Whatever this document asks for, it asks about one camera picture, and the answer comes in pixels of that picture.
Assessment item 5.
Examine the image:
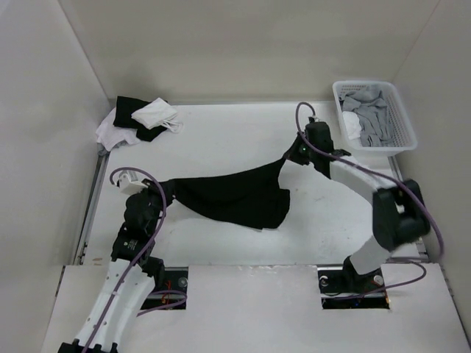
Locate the black tank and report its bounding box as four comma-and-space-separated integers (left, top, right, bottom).
113, 96, 168, 142
161, 137, 309, 230

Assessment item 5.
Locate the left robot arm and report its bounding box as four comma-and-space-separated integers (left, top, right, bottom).
58, 179, 174, 352

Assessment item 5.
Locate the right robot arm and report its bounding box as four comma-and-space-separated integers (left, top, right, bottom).
283, 121, 431, 293

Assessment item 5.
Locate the white tank top in basket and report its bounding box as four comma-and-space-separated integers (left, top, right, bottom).
342, 111, 362, 140

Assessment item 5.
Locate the grey tank top in basket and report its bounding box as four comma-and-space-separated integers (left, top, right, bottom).
339, 85, 394, 147

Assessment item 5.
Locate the white tank top underneath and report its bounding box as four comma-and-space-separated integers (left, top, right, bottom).
96, 108, 141, 152

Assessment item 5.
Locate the folded white tank top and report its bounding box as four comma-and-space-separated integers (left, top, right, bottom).
131, 98, 183, 133

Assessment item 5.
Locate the folded black tank top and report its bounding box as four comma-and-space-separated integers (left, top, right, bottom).
113, 96, 168, 142

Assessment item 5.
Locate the white plastic laundry basket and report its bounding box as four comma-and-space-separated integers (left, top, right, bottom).
332, 80, 417, 157

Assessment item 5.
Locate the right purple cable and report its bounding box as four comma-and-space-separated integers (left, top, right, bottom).
296, 101, 445, 299

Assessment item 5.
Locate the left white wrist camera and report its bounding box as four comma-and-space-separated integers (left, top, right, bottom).
117, 170, 146, 196

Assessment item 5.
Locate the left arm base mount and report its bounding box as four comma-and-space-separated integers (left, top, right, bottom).
141, 267, 189, 310

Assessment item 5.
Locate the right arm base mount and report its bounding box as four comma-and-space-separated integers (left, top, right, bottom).
317, 260, 389, 310

